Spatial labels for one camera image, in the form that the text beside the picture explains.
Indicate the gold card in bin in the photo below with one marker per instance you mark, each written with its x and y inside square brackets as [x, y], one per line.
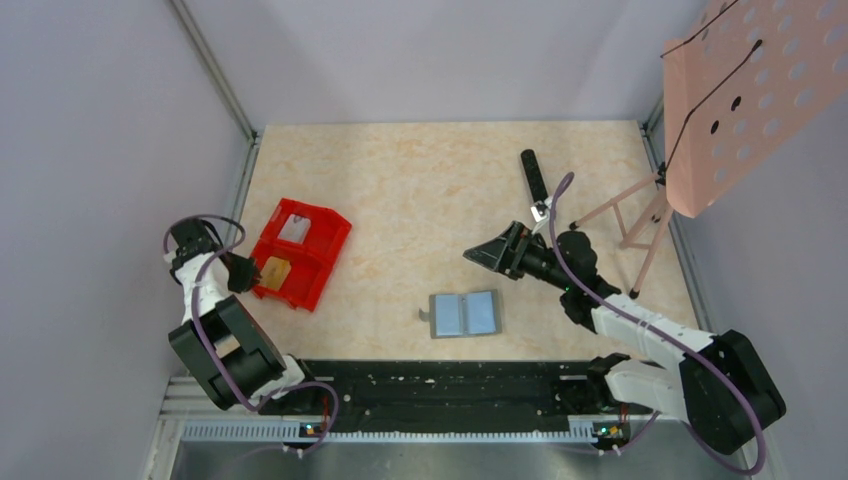
[274, 273]

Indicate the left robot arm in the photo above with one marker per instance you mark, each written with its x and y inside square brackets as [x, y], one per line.
[218, 341]

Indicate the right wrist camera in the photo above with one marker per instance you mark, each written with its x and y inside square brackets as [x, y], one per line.
[540, 211]

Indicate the red plastic bin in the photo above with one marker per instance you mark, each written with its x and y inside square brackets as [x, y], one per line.
[312, 262]

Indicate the aluminium frame post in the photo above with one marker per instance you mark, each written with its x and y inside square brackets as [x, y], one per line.
[212, 68]

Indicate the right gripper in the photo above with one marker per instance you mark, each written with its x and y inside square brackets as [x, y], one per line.
[511, 249]

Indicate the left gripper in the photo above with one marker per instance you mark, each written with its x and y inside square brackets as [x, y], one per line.
[245, 273]

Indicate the black microphone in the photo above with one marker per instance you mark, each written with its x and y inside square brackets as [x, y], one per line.
[533, 176]

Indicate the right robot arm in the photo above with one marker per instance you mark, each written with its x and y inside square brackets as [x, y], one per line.
[716, 384]

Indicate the grey card holder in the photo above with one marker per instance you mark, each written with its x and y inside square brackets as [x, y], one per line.
[473, 314]

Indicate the pink music stand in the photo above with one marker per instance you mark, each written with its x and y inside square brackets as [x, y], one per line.
[747, 77]

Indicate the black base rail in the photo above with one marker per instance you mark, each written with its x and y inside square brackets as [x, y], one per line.
[447, 396]

